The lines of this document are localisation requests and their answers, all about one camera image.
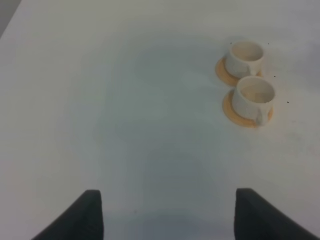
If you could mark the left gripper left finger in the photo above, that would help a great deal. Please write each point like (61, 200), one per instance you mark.
(83, 220)

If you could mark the orange cup coaster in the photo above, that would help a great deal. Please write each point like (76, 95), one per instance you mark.
(231, 112)
(223, 73)

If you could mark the near white teacup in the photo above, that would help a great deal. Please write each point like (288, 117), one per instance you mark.
(255, 84)

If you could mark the far orange cup coaster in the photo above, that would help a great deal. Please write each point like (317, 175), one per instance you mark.
(223, 73)

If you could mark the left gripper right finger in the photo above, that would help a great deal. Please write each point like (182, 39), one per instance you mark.
(257, 219)

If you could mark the near orange cup coaster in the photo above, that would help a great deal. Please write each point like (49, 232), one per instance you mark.
(231, 112)

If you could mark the white teacup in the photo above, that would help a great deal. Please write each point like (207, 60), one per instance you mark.
(255, 84)
(244, 58)

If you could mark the far white teacup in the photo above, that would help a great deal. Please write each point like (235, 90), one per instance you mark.
(244, 58)

